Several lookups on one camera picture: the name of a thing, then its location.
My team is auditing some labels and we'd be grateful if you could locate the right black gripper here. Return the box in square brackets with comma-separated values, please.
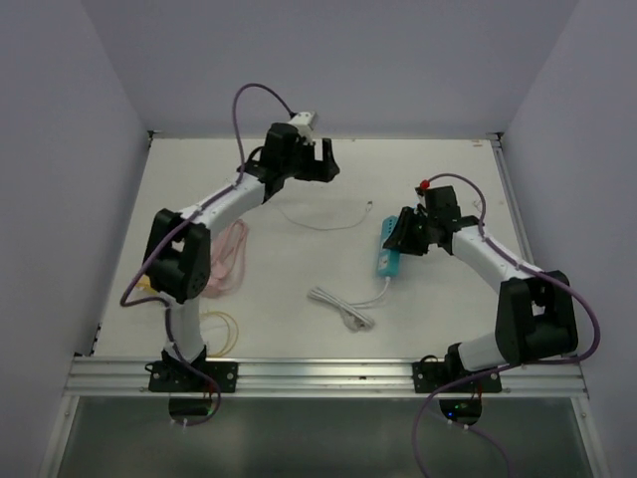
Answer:
[384, 206, 437, 257]

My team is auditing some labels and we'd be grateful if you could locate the thin white usb cable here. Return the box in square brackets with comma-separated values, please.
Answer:
[276, 199, 375, 232]

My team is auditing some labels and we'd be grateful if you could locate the pink power strip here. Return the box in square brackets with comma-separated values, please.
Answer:
[135, 277, 154, 292]

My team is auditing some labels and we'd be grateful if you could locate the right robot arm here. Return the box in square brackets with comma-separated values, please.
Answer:
[383, 181, 578, 391]

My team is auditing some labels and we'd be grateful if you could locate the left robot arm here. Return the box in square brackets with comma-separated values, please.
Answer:
[143, 112, 339, 391]

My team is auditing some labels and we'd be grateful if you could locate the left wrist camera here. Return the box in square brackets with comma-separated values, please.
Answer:
[289, 112, 319, 144]

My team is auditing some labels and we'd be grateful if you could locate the white power strip cord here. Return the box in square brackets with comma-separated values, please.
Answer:
[307, 275, 392, 333]

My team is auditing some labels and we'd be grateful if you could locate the pink power cord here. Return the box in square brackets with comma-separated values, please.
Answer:
[206, 218, 250, 299]

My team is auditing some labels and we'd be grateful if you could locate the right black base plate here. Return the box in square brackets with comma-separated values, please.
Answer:
[411, 355, 503, 394]

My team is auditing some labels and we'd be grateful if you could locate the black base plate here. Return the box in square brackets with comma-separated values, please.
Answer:
[411, 355, 503, 394]
[144, 352, 239, 393]

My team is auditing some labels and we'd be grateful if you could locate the yellow usb cable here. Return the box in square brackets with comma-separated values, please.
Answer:
[198, 311, 241, 358]

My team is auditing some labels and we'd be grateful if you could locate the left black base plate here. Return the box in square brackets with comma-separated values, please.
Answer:
[144, 352, 239, 393]

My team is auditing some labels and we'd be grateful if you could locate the aluminium rail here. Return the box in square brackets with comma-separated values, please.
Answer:
[64, 357, 587, 398]

